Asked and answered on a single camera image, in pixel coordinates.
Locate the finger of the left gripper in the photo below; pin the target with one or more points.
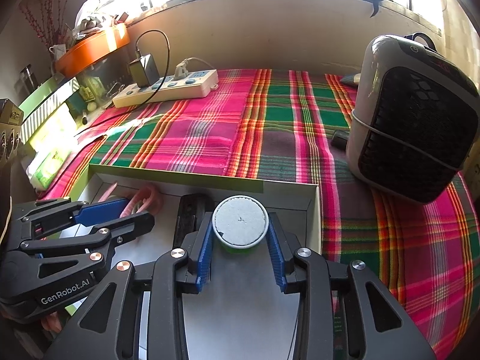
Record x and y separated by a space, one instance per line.
64 213
119 231

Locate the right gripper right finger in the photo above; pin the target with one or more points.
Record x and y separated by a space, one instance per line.
375 326

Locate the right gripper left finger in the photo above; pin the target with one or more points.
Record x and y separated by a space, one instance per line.
107 324

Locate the pink clip with green pad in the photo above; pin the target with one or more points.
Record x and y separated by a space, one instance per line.
146 199

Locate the black clear lighter device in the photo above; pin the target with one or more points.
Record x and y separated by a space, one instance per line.
191 210

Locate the green white spool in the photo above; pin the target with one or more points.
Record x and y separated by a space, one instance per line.
240 223

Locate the pink clip plain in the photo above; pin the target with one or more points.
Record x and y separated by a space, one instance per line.
108 193

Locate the green tissue pack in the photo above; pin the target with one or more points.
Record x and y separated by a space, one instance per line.
45 166

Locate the yellow green box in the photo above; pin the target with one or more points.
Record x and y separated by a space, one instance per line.
55 131

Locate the green white striped box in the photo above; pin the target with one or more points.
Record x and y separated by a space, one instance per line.
43 102

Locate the green white cardboard box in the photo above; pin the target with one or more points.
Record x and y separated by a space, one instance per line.
241 313

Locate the orange tray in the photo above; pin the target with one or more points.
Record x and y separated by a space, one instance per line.
92 49

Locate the black charger adapter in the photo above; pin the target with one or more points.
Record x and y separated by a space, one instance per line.
143 70

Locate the beige power strip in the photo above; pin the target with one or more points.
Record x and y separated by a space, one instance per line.
195 85

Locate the white plug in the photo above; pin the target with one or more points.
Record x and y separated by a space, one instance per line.
181 70

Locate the red berry branches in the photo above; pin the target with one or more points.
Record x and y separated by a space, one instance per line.
47 20

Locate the plaid pink green cloth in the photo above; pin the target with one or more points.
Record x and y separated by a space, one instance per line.
277 125

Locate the small grey black heater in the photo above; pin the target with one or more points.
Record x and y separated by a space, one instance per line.
415 119

